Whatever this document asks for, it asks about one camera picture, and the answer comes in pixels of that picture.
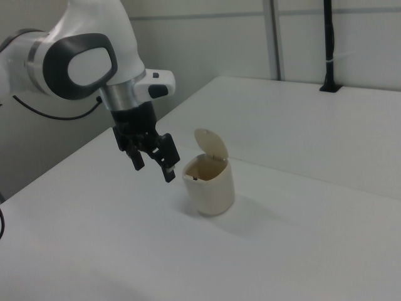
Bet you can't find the black clamp-mounted pole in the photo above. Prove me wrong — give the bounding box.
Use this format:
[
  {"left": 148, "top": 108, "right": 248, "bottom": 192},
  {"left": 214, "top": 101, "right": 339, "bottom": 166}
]
[{"left": 318, "top": 0, "right": 343, "bottom": 93}]

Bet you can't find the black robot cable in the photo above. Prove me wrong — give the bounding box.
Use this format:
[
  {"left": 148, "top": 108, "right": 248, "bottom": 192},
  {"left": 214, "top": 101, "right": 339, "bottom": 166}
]
[{"left": 11, "top": 95, "right": 104, "bottom": 121}]

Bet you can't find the small cream bin with lid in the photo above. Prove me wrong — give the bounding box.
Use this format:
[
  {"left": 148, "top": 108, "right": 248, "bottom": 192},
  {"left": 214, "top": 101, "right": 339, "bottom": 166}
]
[{"left": 182, "top": 127, "right": 236, "bottom": 218}]

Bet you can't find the grey partition post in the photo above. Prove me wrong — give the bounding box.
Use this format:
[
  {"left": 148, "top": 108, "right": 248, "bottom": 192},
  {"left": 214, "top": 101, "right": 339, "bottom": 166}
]
[{"left": 268, "top": 0, "right": 287, "bottom": 82}]

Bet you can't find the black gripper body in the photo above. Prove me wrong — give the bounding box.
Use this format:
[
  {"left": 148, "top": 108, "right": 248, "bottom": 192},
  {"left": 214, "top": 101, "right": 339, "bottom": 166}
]
[{"left": 110, "top": 101, "right": 161, "bottom": 152}]

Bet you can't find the thin black cable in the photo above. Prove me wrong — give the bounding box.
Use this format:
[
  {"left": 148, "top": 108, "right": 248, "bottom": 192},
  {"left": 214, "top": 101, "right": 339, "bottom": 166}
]
[{"left": 0, "top": 190, "right": 6, "bottom": 243}]

